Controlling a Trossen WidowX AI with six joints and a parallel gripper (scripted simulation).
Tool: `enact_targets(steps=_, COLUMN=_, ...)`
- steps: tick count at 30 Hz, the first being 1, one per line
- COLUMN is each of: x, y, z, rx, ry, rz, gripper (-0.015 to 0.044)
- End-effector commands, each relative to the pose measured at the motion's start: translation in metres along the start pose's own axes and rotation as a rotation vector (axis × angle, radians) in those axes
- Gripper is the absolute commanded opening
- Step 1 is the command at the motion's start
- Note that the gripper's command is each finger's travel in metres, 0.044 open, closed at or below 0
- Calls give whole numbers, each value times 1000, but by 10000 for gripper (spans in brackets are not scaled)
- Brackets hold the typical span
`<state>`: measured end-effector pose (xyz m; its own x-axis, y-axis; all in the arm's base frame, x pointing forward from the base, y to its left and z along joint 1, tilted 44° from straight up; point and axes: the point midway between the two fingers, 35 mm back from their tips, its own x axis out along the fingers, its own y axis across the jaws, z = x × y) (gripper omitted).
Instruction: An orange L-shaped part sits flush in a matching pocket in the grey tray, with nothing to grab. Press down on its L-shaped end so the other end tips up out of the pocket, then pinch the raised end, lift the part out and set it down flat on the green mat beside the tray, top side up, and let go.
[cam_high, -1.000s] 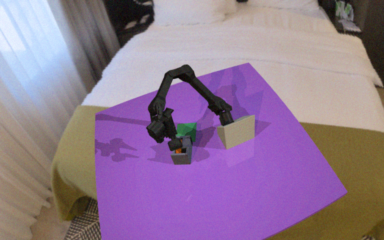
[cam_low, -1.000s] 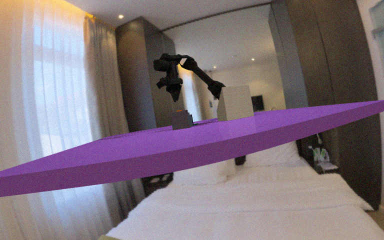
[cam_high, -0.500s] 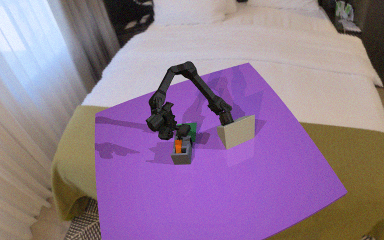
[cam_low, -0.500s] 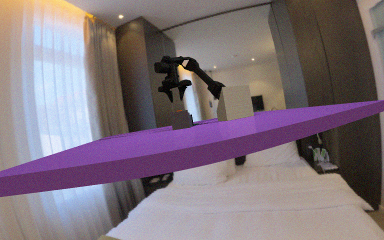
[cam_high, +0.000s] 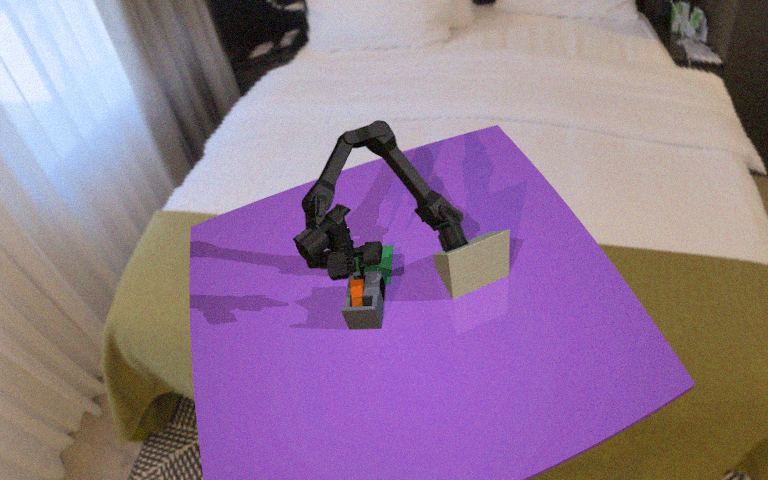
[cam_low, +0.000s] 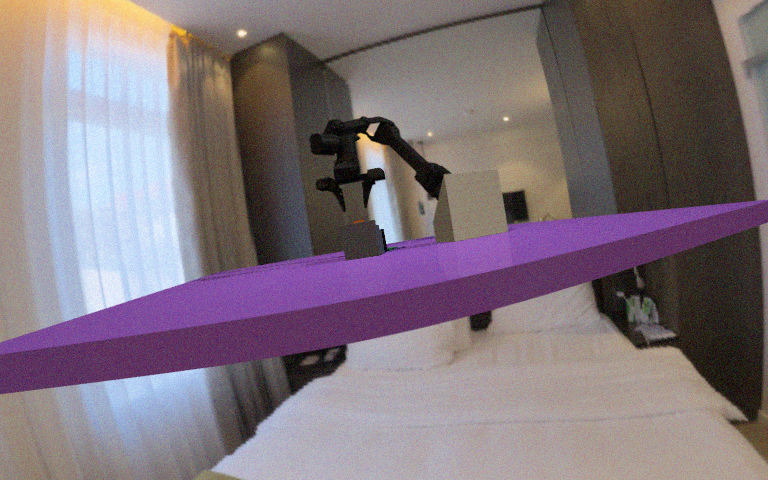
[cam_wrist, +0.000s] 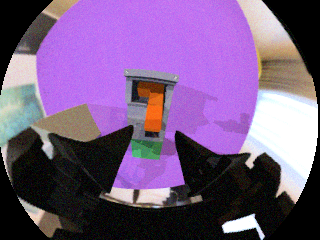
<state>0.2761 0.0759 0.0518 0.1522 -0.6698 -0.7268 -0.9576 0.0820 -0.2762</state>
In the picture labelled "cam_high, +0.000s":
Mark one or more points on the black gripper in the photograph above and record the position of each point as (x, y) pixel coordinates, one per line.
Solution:
(368, 254)

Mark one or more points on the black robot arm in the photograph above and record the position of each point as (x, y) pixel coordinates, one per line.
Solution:
(322, 228)

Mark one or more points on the orange l-shaped part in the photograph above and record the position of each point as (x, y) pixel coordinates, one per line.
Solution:
(357, 288)

